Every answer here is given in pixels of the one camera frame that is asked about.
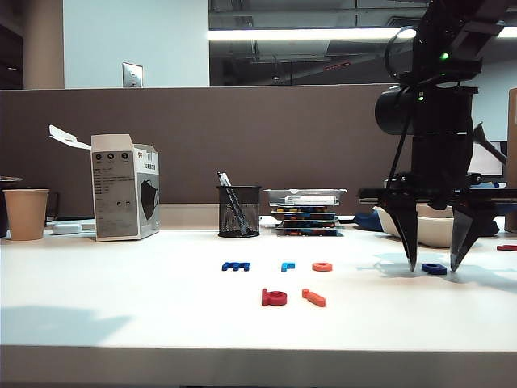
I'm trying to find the navy blue slipper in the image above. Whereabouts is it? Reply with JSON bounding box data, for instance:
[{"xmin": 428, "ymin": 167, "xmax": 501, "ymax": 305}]
[{"xmin": 354, "ymin": 212, "xmax": 383, "ymax": 233}]

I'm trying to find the black looped cable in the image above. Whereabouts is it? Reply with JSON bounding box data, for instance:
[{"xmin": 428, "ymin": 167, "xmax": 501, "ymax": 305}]
[{"xmin": 382, "ymin": 25, "xmax": 420, "ymax": 88}]

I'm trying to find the metal wall plate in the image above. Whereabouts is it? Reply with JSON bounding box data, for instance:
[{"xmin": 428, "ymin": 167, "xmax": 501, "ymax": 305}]
[{"xmin": 121, "ymin": 61, "xmax": 144, "ymax": 89}]

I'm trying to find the brown desk partition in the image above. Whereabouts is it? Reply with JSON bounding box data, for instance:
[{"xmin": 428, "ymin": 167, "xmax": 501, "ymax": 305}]
[{"xmin": 0, "ymin": 82, "xmax": 405, "ymax": 220}]

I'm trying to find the teal letter puzzle board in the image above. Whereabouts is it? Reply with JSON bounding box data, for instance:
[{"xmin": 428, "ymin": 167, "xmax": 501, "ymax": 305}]
[
  {"xmin": 278, "ymin": 219, "xmax": 345, "ymax": 230},
  {"xmin": 270, "ymin": 205, "xmax": 338, "ymax": 216},
  {"xmin": 271, "ymin": 213, "xmax": 340, "ymax": 223},
  {"xmin": 275, "ymin": 227, "xmax": 345, "ymax": 239}
]

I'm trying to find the tan paper cup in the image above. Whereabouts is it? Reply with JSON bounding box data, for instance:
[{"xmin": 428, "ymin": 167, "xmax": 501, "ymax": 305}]
[{"xmin": 2, "ymin": 188, "xmax": 51, "ymax": 243}]

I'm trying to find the beige oval bowl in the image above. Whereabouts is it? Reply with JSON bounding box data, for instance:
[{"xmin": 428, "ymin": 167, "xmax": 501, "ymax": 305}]
[{"xmin": 372, "ymin": 203, "xmax": 482, "ymax": 249}]

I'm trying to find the orange letter i magnet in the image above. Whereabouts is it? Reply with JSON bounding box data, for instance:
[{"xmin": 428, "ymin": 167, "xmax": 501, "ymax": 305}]
[{"xmin": 301, "ymin": 288, "xmax": 327, "ymax": 309}]

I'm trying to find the silver pen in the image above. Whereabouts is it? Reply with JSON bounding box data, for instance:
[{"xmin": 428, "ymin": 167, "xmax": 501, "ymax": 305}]
[{"xmin": 216, "ymin": 171, "xmax": 250, "ymax": 235}]

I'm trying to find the brown wooden box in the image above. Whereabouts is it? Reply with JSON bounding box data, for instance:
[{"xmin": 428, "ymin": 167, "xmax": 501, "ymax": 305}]
[{"xmin": 506, "ymin": 86, "xmax": 517, "ymax": 234}]

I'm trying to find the black curved lamp head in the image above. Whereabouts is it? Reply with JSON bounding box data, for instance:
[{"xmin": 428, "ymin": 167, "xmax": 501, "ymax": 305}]
[{"xmin": 472, "ymin": 122, "xmax": 509, "ymax": 163}]

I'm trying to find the white flat case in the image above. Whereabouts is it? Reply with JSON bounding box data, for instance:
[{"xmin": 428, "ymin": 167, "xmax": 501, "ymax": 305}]
[{"xmin": 51, "ymin": 221, "xmax": 96, "ymax": 237}]

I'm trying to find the red letter b magnet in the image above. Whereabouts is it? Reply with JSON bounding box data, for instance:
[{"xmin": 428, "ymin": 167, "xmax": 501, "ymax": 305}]
[{"xmin": 260, "ymin": 287, "xmax": 288, "ymax": 307}]

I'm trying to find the black camera cable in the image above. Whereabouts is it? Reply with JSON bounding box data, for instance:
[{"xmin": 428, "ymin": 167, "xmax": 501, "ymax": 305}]
[{"xmin": 385, "ymin": 99, "xmax": 418, "ymax": 192}]

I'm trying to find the white grey mask box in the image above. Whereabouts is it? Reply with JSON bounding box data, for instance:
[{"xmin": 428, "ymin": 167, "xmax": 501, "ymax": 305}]
[{"xmin": 48, "ymin": 124, "xmax": 161, "ymax": 243}]

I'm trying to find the computer monitor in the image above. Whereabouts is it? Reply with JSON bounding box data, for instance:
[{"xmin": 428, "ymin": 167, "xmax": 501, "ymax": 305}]
[{"xmin": 467, "ymin": 141, "xmax": 506, "ymax": 178}]

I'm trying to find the black mesh pen holder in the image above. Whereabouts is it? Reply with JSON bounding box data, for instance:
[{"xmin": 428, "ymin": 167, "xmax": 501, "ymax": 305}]
[{"xmin": 215, "ymin": 184, "xmax": 263, "ymax": 239}]

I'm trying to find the linear ceiling light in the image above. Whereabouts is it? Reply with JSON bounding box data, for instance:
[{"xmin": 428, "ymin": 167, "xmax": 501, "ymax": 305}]
[{"xmin": 207, "ymin": 26, "xmax": 517, "ymax": 42}]

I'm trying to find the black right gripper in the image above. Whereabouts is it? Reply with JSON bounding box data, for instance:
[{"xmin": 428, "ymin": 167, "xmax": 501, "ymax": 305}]
[{"xmin": 356, "ymin": 134, "xmax": 517, "ymax": 272}]

